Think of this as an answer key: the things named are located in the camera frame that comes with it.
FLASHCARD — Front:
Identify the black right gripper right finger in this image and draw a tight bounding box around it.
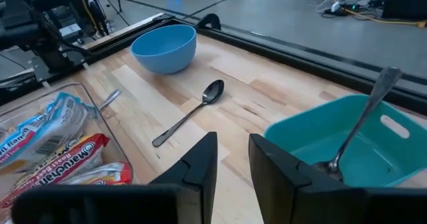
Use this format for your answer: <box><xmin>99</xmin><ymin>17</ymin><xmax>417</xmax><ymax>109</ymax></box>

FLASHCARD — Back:
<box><xmin>248</xmin><ymin>133</ymin><xmax>427</xmax><ymax>224</ymax></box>

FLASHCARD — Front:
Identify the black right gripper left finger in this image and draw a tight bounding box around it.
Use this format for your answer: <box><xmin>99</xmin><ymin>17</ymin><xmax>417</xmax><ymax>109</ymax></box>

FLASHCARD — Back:
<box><xmin>11</xmin><ymin>132</ymin><xmax>218</xmax><ymax>224</ymax></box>

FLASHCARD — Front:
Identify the red ramen noodle packet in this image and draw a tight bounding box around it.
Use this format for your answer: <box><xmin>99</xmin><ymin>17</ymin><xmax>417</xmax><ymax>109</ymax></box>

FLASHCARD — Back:
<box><xmin>61</xmin><ymin>161</ymin><xmax>133</xmax><ymax>186</ymax></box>
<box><xmin>0</xmin><ymin>133</ymin><xmax>111</xmax><ymax>215</ymax></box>

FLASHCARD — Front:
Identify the metal spoon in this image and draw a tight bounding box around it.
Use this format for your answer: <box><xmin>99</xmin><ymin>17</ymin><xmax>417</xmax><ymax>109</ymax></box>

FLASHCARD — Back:
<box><xmin>312</xmin><ymin>66</ymin><xmax>404</xmax><ymax>181</ymax></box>
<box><xmin>98</xmin><ymin>89</ymin><xmax>123</xmax><ymax>111</ymax></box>
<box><xmin>151</xmin><ymin>79</ymin><xmax>226</xmax><ymax>148</ymax></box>

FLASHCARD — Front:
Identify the blue ramen noodle packet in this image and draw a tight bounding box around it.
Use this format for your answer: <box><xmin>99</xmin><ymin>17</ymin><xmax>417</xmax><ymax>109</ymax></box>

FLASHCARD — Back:
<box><xmin>0</xmin><ymin>92</ymin><xmax>99</xmax><ymax>177</ymax></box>

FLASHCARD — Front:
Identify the light teal plastic basket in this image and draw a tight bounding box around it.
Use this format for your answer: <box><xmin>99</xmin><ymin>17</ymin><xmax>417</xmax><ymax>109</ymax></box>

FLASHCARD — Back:
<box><xmin>264</xmin><ymin>94</ymin><xmax>427</xmax><ymax>188</ymax></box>

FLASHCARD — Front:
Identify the clear plastic bin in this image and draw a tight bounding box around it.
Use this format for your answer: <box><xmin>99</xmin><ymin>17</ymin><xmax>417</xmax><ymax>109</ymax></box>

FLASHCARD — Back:
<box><xmin>0</xmin><ymin>82</ymin><xmax>134</xmax><ymax>198</ymax></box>

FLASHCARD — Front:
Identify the blue bowl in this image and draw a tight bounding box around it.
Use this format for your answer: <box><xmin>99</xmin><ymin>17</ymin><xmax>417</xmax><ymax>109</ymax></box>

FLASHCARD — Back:
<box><xmin>130</xmin><ymin>24</ymin><xmax>197</xmax><ymax>75</ymax></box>

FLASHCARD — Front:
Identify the black floor crate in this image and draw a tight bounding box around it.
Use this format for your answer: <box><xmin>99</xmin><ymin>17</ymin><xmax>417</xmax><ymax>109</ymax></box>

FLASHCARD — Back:
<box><xmin>382</xmin><ymin>0</ymin><xmax>427</xmax><ymax>20</ymax></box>

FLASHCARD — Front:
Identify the yellow floor cable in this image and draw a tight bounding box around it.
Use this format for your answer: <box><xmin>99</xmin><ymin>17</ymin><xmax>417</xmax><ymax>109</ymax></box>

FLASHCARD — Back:
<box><xmin>330</xmin><ymin>2</ymin><xmax>427</xmax><ymax>29</ymax></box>

